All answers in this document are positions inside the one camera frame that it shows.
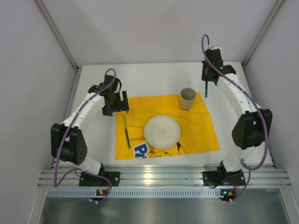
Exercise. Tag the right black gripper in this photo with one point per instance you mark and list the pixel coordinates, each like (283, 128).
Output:
(206, 77)

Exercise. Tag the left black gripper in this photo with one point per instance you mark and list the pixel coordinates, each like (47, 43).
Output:
(116, 107)

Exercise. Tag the spoon with teal handle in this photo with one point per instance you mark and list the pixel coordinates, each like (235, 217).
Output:
(206, 89)

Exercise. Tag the fork with teal handle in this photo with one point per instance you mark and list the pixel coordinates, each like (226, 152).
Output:
(126, 131)

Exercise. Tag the beige cup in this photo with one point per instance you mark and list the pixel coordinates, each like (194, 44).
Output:
(187, 97)

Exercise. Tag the yellow cartoon cloth placemat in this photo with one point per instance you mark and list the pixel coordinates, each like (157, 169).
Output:
(197, 131)

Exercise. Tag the cream round plate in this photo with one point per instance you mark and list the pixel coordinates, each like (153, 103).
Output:
(162, 132)

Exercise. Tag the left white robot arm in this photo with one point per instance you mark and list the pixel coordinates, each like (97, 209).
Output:
(67, 140)

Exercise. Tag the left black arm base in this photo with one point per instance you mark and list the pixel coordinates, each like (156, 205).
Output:
(102, 179)

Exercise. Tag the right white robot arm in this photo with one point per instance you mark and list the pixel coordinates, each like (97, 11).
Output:
(253, 123)

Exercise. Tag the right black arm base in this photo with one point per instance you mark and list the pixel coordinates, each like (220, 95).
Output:
(222, 177)

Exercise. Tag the aluminium mounting rail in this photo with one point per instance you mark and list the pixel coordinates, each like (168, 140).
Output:
(191, 176)

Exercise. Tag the left aluminium frame post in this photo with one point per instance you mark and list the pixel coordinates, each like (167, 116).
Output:
(46, 15)

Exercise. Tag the aluminium frame post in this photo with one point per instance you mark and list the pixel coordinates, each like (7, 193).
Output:
(46, 15)
(263, 31)

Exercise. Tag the right aluminium frame post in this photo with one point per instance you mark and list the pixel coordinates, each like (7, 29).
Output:
(263, 31)

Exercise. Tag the slotted grey cable duct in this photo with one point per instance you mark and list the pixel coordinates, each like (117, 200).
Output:
(141, 193)

